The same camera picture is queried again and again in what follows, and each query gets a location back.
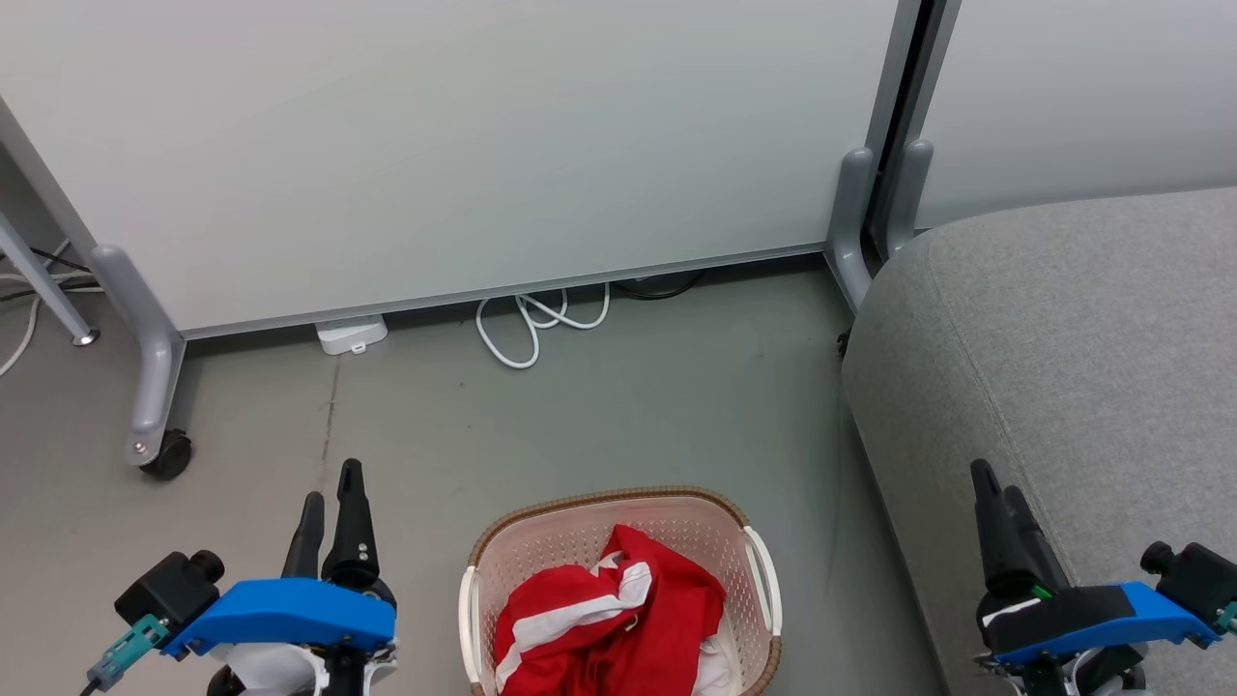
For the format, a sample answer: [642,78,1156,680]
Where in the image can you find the grey fabric sofa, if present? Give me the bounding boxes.
[841,187,1237,696]

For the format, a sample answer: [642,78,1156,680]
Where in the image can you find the red garment broad white stripes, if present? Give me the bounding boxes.
[493,553,658,696]

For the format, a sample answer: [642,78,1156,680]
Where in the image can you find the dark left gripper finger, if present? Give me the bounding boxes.
[281,491,327,580]
[321,458,383,589]

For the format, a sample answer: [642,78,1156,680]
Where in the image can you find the grey partition leg with caster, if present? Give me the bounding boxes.
[90,244,187,468]

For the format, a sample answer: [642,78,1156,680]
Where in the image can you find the black floor cable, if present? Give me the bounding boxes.
[614,271,707,302]

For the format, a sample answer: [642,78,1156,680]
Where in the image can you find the teal plug left camera cable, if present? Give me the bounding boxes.
[81,614,171,696]

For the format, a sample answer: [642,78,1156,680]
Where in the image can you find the grey metal table leg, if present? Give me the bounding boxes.
[0,208,101,347]

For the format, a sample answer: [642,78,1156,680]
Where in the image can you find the black caster wheel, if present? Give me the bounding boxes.
[140,430,193,481]

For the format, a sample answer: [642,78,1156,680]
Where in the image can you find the white coiled cable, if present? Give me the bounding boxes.
[475,282,612,370]

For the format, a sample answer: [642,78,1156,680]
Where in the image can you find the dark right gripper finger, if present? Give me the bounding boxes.
[1003,486,1073,594]
[970,459,1017,594]

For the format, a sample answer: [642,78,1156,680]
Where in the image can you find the white garment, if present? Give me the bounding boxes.
[691,633,741,696]

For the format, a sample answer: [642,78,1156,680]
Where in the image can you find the wide white partition panel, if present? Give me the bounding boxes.
[0,0,921,340]

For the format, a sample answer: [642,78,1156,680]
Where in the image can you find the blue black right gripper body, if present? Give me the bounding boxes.
[976,582,1221,669]

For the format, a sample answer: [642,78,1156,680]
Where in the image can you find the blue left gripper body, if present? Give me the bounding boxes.
[162,577,398,696]

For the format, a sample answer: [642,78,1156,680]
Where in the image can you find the beige plastic laundry basket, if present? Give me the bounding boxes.
[458,485,784,696]

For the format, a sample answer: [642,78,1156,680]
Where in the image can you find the white loose cable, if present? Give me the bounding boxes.
[0,242,103,379]

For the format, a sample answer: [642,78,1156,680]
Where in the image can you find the white power adapter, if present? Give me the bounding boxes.
[315,314,389,356]

